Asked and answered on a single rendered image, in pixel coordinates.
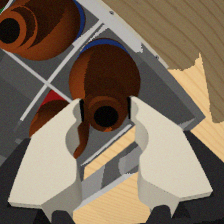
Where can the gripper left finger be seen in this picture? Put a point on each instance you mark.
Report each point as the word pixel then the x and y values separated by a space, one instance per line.
pixel 41 175

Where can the grey plastic crate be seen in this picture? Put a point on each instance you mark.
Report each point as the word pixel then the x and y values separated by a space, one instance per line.
pixel 159 89

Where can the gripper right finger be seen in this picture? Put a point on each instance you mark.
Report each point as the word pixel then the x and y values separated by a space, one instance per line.
pixel 176 168

